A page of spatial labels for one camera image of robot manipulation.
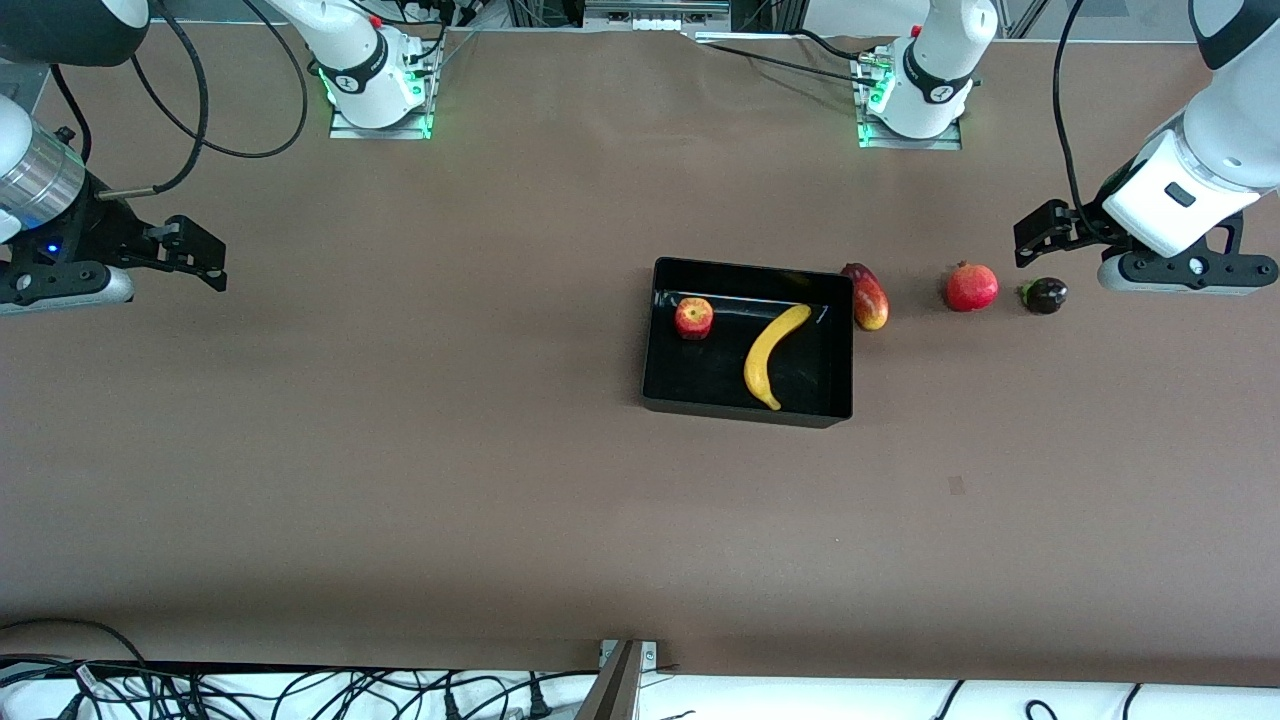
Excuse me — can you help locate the yellow banana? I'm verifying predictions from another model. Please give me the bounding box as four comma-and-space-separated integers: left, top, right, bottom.
743, 304, 813, 411

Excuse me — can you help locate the black plastic box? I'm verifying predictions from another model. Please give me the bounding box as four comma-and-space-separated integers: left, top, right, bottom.
641, 257, 856, 429

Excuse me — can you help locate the dark purple mangosteen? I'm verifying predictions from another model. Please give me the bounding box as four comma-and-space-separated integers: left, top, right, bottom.
1019, 277, 1069, 316

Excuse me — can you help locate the red pomegranate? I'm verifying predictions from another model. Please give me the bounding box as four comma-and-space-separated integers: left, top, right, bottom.
945, 261, 1000, 313

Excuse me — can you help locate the red yellow mango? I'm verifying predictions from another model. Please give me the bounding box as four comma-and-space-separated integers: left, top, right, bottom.
841, 262, 890, 332

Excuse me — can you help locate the brown table cover sheet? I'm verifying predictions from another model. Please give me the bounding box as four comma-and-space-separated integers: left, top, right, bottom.
0, 25, 1280, 689

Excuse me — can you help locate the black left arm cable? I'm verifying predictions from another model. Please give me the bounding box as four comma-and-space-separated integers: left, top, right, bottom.
1053, 0, 1136, 246

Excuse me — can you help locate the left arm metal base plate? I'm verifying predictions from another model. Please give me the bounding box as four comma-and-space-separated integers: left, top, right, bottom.
857, 50, 963, 151

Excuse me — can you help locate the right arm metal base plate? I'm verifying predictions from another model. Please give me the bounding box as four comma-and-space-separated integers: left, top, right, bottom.
330, 40, 434, 140

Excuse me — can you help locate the short black base cable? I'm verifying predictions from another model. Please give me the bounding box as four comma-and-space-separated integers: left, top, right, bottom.
785, 28, 869, 61

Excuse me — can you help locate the long black base cable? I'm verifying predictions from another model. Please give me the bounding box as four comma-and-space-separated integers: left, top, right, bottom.
697, 42, 866, 86

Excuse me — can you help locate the looping black cable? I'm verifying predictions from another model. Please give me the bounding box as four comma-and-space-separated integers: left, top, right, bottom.
0, 618, 151, 669

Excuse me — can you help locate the black cable with barcode label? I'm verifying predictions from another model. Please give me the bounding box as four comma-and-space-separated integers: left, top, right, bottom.
0, 660, 111, 720

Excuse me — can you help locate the silver rail with white sockets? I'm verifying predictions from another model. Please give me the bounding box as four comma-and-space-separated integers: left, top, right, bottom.
585, 0, 731, 33

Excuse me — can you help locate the grey metal mount post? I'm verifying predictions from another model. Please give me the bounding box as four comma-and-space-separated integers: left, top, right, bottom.
575, 638, 661, 720

